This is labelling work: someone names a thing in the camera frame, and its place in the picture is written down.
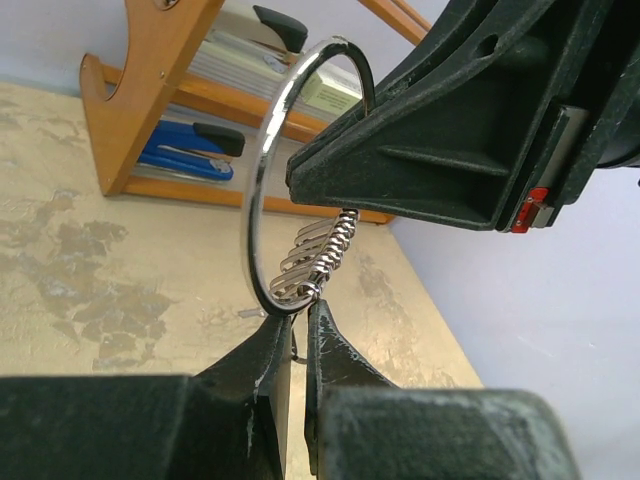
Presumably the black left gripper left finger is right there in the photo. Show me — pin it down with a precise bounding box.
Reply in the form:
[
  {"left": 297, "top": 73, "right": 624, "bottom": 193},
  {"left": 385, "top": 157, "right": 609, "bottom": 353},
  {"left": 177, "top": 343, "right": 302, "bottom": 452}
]
[{"left": 1, "top": 317, "right": 291, "bottom": 479}]

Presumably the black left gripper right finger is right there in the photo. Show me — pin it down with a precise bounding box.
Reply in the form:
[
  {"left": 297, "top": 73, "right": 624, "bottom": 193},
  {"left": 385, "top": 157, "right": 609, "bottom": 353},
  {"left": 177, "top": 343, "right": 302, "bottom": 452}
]
[{"left": 304, "top": 300, "right": 581, "bottom": 479}]

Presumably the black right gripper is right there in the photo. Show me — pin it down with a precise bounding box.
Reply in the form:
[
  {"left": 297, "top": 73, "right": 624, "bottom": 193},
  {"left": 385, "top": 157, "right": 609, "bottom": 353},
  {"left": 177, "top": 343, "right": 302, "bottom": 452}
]
[{"left": 286, "top": 1, "right": 639, "bottom": 233}]

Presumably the silver keyring with clips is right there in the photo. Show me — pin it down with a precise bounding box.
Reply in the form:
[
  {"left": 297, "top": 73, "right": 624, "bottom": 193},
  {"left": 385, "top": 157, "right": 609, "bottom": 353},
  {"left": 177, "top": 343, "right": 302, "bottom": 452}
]
[{"left": 240, "top": 35, "right": 376, "bottom": 317}]

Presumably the white green staples box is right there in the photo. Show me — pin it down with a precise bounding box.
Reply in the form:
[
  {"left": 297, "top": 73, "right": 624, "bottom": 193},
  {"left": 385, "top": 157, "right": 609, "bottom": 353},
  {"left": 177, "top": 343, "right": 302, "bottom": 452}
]
[{"left": 300, "top": 64, "right": 362, "bottom": 116}]

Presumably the grey stapler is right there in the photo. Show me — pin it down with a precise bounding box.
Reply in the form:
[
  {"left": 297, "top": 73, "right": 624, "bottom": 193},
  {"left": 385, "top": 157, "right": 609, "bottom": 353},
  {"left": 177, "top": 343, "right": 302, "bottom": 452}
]
[{"left": 192, "top": 1, "right": 308, "bottom": 79}]

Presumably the blue stapler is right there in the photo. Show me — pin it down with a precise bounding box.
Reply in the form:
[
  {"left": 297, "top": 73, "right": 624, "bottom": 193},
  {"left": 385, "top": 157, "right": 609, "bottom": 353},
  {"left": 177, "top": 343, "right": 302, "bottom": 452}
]
[{"left": 138, "top": 120, "right": 245, "bottom": 182}]

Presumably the wooden shelf rack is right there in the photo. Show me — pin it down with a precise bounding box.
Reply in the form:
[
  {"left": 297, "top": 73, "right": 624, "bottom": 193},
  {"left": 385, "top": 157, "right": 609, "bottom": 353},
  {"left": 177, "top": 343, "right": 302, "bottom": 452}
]
[{"left": 78, "top": 0, "right": 434, "bottom": 225}]

